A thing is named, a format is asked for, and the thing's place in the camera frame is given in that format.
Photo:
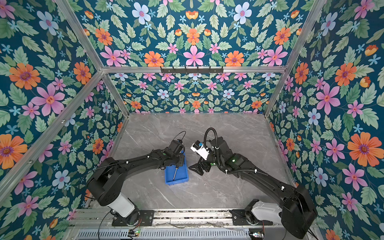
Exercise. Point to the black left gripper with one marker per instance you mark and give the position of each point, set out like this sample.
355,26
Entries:
180,163

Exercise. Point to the blue plastic bin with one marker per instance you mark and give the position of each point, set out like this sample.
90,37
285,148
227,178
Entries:
177,175

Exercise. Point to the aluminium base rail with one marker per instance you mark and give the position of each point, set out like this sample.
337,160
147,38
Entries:
174,224

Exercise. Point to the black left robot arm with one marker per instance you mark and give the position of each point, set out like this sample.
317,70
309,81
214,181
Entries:
107,180

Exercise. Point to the aluminium top crossbar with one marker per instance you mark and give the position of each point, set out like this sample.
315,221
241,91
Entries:
189,70

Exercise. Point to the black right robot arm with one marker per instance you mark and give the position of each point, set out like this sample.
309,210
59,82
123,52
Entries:
293,207

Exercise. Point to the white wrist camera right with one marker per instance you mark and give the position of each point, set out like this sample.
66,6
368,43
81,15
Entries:
198,148

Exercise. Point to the aluminium corner frame post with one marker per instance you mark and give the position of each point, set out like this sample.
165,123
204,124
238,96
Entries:
115,94

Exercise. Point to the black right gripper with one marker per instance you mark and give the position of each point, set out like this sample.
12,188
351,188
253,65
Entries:
198,169

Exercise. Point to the black yellow screwdriver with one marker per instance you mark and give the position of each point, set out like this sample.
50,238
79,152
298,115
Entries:
176,169

